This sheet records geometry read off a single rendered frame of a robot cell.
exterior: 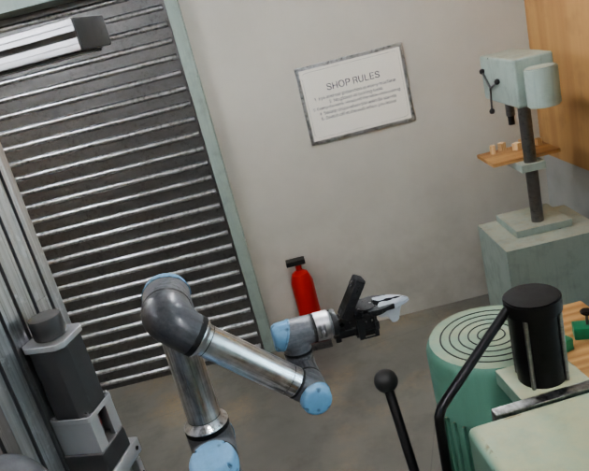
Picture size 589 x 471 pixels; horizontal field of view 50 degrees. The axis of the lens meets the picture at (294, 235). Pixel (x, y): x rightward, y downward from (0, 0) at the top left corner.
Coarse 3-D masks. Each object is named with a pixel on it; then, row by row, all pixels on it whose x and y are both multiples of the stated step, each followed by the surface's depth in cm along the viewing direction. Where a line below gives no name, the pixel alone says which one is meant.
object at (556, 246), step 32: (512, 64) 276; (544, 64) 269; (512, 96) 285; (544, 96) 266; (512, 160) 311; (544, 160) 304; (480, 224) 342; (512, 224) 320; (544, 224) 310; (576, 224) 311; (512, 256) 301; (544, 256) 302; (576, 256) 302; (576, 288) 308
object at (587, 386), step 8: (576, 384) 67; (584, 384) 67; (552, 392) 67; (560, 392) 66; (568, 392) 66; (576, 392) 66; (584, 392) 66; (520, 400) 67; (528, 400) 66; (536, 400) 66; (544, 400) 66; (552, 400) 66; (560, 400) 66; (496, 408) 66; (504, 408) 66; (512, 408) 66; (520, 408) 66; (528, 408) 66; (496, 416) 65; (504, 416) 65
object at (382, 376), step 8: (384, 368) 91; (376, 376) 91; (384, 376) 90; (392, 376) 90; (376, 384) 90; (384, 384) 90; (392, 384) 90; (384, 392) 91; (392, 392) 90; (392, 400) 90; (392, 408) 90; (392, 416) 90; (400, 416) 89; (400, 424) 89; (400, 432) 89; (400, 440) 89; (408, 440) 88; (408, 448) 88; (408, 456) 88; (408, 464) 88; (416, 464) 88
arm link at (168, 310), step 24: (144, 312) 139; (168, 312) 136; (192, 312) 138; (168, 336) 136; (192, 336) 136; (216, 336) 139; (216, 360) 140; (240, 360) 140; (264, 360) 143; (264, 384) 144; (288, 384) 144; (312, 384) 146; (312, 408) 145
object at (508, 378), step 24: (528, 288) 68; (552, 288) 67; (528, 312) 65; (552, 312) 64; (528, 336) 66; (552, 336) 66; (528, 360) 67; (552, 360) 67; (504, 384) 71; (528, 384) 68; (552, 384) 67
